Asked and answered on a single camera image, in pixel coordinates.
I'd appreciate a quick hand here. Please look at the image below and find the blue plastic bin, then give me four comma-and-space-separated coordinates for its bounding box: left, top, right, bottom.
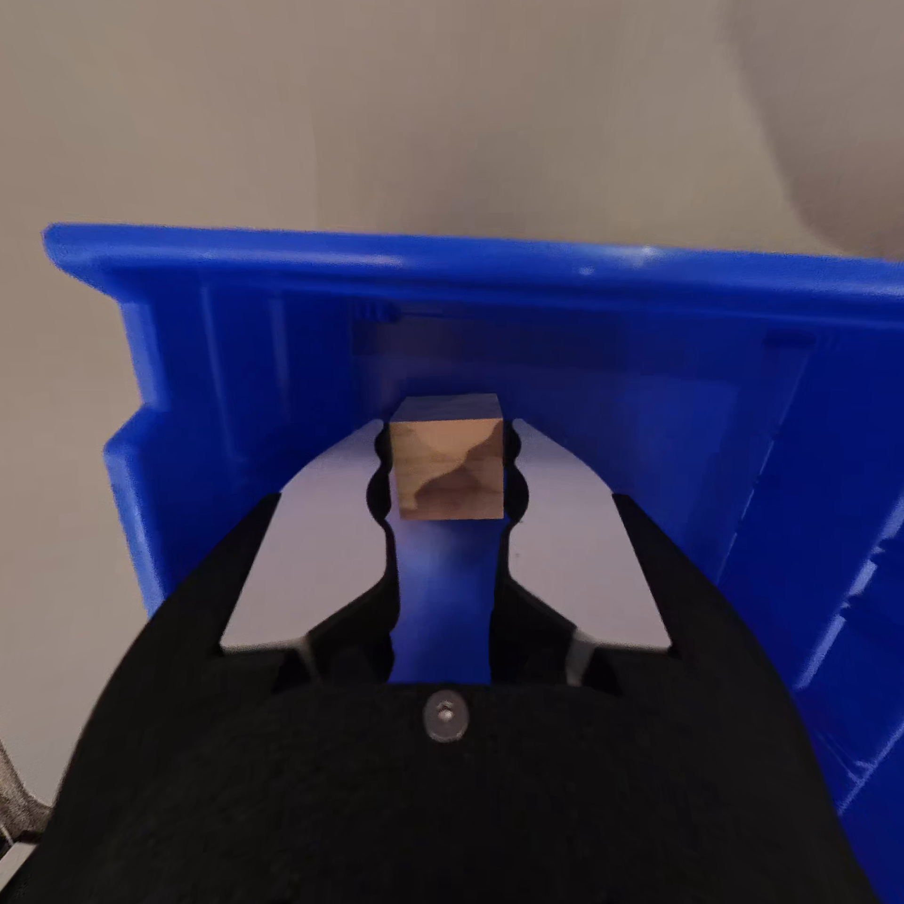
42, 222, 904, 904

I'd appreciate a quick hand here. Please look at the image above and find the grey desk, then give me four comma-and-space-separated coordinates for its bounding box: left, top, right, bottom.
0, 0, 904, 799

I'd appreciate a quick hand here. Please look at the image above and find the wooden block with blue stripe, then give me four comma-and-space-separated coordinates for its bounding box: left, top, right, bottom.
388, 395, 508, 522

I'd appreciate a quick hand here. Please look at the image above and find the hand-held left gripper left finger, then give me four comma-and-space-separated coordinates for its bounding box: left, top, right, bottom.
219, 419, 400, 689

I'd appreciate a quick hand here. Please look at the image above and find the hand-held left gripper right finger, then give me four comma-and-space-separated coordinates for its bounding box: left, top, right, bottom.
491, 418, 673, 689

